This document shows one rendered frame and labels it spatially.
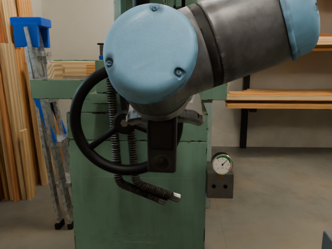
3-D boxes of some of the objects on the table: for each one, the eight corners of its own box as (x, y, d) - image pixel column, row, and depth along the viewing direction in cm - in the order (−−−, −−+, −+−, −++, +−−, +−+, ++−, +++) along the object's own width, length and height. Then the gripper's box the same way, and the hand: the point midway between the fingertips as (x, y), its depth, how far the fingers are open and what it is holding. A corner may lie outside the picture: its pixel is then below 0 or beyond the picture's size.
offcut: (55, 79, 100) (54, 63, 99) (47, 78, 102) (46, 63, 101) (62, 78, 103) (62, 63, 102) (55, 77, 105) (54, 63, 104)
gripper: (228, 56, 46) (214, 89, 66) (92, 57, 47) (118, 89, 67) (229, 115, 45) (215, 131, 65) (89, 115, 46) (117, 131, 66)
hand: (166, 124), depth 66 cm, fingers open, 14 cm apart
